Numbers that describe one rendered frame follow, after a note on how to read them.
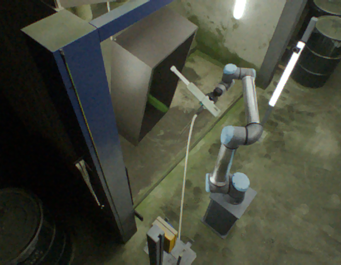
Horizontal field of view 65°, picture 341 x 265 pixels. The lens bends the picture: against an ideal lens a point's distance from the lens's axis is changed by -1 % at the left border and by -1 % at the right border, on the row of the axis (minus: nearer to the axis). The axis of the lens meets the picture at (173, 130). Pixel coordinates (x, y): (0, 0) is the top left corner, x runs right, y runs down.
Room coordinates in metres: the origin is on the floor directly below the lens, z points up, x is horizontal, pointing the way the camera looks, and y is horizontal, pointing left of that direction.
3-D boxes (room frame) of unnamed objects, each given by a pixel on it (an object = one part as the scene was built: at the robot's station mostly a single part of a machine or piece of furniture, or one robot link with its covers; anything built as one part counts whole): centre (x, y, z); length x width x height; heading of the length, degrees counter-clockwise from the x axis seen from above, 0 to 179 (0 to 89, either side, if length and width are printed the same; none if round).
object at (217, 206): (0.99, -0.56, 0.32); 0.31 x 0.31 x 0.64; 54
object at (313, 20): (2.15, -1.11, 0.82); 0.05 x 0.05 x 1.64; 54
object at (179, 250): (0.47, -0.05, 0.95); 0.26 x 0.15 x 0.32; 54
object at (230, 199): (0.99, -0.56, 0.69); 0.19 x 0.19 x 0.10
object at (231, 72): (1.60, -0.40, 1.45); 0.12 x 0.09 x 0.12; 90
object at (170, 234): (0.38, 0.01, 1.42); 0.12 x 0.06 x 0.26; 54
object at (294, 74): (3.36, -2.06, 0.44); 0.59 x 0.58 x 0.89; 158
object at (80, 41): (0.78, 0.41, 1.14); 0.18 x 0.18 x 2.29; 54
